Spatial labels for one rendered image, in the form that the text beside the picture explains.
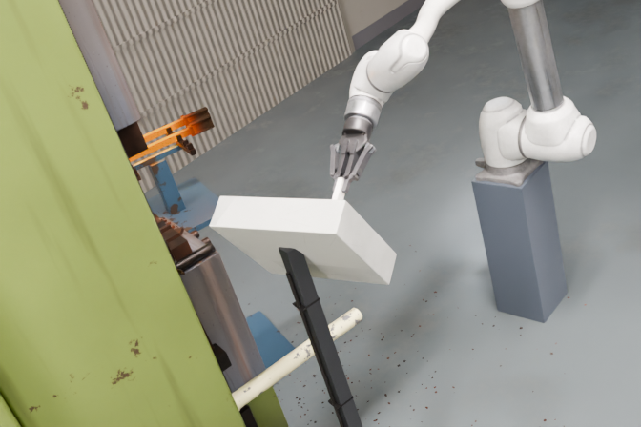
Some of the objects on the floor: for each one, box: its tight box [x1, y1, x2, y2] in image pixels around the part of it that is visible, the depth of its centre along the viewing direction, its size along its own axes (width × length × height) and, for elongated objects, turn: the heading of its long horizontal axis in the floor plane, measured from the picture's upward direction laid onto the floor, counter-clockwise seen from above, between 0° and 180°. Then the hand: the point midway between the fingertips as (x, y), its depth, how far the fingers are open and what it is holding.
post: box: [279, 247, 362, 427], centre depth 195 cm, size 4×4×108 cm
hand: (340, 192), depth 188 cm, fingers closed
